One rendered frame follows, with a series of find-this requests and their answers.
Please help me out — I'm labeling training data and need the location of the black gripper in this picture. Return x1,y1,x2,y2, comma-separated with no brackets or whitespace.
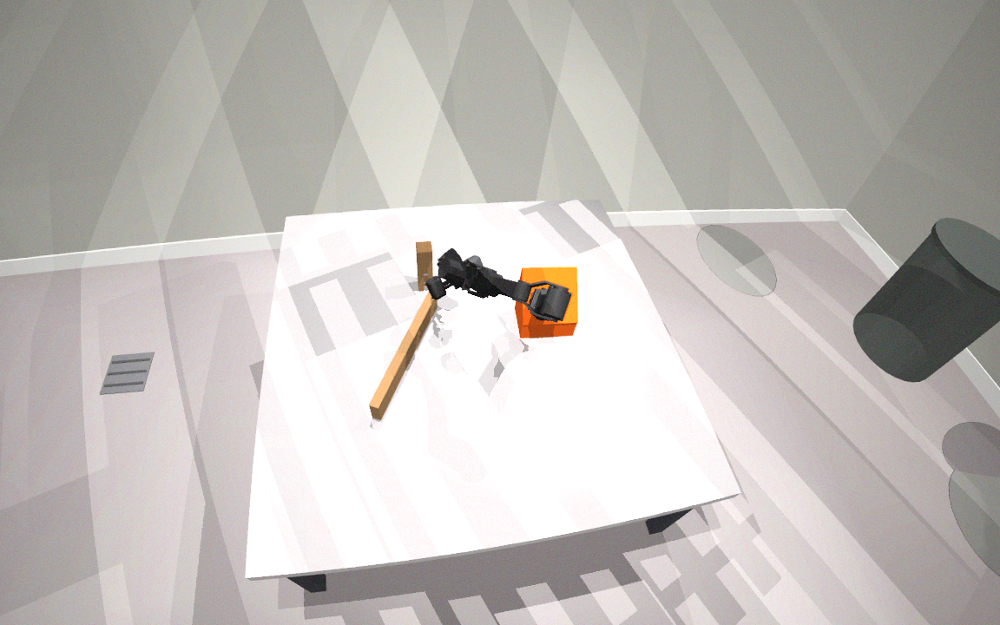
426,254,483,300

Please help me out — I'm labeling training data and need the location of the wooden post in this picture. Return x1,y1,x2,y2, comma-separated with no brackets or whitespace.
416,241,433,292

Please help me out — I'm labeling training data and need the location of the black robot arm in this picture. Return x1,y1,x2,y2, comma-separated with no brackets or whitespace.
436,247,573,323

